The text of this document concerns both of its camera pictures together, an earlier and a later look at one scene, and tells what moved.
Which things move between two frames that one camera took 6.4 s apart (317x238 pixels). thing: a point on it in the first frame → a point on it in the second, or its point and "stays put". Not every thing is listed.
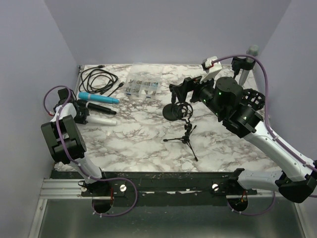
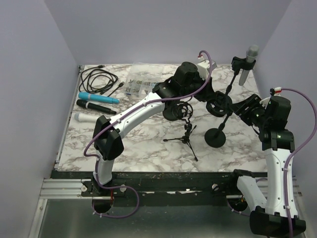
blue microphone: (98, 98) stays put
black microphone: (84, 103) stays put
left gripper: (82, 119) → (207, 93)
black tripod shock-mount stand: (185, 110) stays put
